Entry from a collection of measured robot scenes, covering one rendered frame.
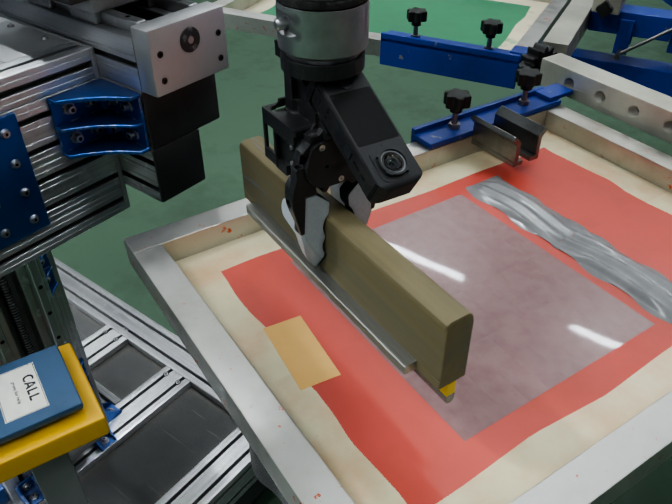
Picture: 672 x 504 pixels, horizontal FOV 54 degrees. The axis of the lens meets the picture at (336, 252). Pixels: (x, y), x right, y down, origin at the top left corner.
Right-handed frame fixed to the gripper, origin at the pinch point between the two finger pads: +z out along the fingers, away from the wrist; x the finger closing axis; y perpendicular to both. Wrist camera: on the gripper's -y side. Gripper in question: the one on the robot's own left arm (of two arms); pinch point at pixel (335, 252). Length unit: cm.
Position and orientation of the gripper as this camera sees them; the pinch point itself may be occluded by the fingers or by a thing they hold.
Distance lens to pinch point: 65.7
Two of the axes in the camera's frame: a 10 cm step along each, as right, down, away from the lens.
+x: -8.4, 3.4, -4.3
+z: 0.0, 7.9, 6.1
